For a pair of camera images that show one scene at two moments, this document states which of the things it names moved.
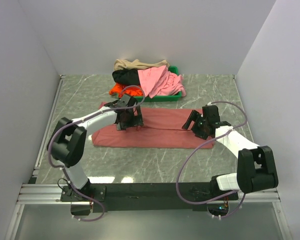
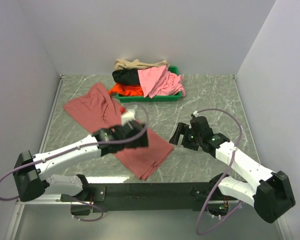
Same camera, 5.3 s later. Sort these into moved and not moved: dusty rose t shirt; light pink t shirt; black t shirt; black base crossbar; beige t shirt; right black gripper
Moved: right black gripper; dusty rose t shirt
Not moved: black t shirt; black base crossbar; beige t shirt; light pink t shirt
